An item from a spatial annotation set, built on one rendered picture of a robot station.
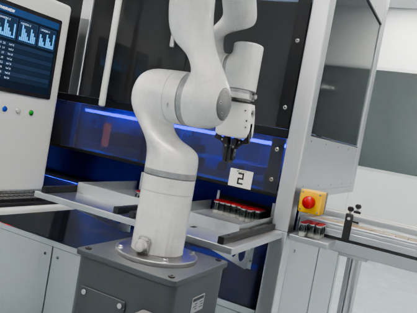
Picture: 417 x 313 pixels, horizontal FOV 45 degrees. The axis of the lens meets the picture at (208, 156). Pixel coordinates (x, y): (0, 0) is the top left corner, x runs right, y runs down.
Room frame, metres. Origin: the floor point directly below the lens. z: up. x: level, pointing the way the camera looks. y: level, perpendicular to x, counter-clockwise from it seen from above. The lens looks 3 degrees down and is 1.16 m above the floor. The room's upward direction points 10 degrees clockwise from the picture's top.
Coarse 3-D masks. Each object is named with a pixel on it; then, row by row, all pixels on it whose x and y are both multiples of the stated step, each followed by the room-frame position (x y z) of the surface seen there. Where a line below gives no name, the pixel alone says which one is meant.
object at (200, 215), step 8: (208, 200) 1.80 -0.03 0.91; (192, 208) 1.69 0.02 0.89; (200, 208) 1.75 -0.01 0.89; (208, 208) 1.81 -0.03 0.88; (192, 216) 1.47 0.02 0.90; (200, 216) 1.46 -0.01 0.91; (208, 216) 1.65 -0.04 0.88; (216, 216) 1.67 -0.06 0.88; (224, 216) 1.70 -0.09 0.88; (192, 224) 1.47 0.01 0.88; (200, 224) 1.46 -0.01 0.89; (208, 224) 1.45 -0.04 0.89; (216, 224) 1.44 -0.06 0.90; (224, 224) 1.43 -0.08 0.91; (232, 224) 1.41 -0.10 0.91; (240, 224) 1.42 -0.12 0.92; (248, 224) 1.47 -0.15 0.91; (256, 224) 1.53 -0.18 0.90; (224, 232) 1.42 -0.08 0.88; (232, 232) 1.41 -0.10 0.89
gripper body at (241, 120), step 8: (232, 104) 1.39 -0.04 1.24; (240, 104) 1.38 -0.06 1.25; (248, 104) 1.38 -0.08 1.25; (232, 112) 1.39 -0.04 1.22; (240, 112) 1.38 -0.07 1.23; (248, 112) 1.38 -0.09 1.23; (232, 120) 1.39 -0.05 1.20; (240, 120) 1.38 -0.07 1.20; (248, 120) 1.38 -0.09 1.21; (216, 128) 1.42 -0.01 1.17; (224, 128) 1.40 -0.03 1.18; (232, 128) 1.39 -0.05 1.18; (240, 128) 1.38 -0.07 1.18; (248, 128) 1.38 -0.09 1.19; (232, 136) 1.39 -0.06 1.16; (240, 136) 1.38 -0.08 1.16
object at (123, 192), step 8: (80, 184) 1.67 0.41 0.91; (88, 184) 1.65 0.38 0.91; (96, 184) 1.75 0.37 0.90; (104, 184) 1.79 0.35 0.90; (112, 184) 1.84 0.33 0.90; (120, 184) 1.88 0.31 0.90; (128, 184) 1.93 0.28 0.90; (136, 184) 1.97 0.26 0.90; (80, 192) 1.67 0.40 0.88; (88, 192) 1.65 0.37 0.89; (96, 192) 1.64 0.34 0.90; (104, 192) 1.62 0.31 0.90; (112, 192) 1.61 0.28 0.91; (120, 192) 1.83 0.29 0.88; (128, 192) 1.86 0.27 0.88; (112, 200) 1.61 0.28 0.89; (120, 200) 1.59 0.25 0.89; (128, 200) 1.58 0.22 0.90; (136, 200) 1.57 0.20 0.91
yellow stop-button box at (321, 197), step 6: (306, 192) 1.59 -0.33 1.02; (312, 192) 1.58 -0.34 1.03; (318, 192) 1.58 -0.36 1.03; (324, 192) 1.62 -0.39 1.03; (300, 198) 1.59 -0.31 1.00; (318, 198) 1.57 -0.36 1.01; (324, 198) 1.58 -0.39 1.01; (300, 204) 1.59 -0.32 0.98; (318, 204) 1.57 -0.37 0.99; (324, 204) 1.60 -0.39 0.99; (300, 210) 1.59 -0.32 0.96; (306, 210) 1.58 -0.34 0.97; (312, 210) 1.57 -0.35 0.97; (318, 210) 1.56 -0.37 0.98; (324, 210) 1.61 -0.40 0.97
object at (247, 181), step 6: (234, 168) 1.71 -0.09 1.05; (234, 174) 1.71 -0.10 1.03; (246, 174) 1.69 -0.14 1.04; (252, 174) 1.68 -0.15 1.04; (228, 180) 1.71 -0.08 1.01; (234, 180) 1.70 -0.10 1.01; (240, 180) 1.69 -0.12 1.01; (246, 180) 1.68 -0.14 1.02; (240, 186) 1.69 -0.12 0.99; (246, 186) 1.68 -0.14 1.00
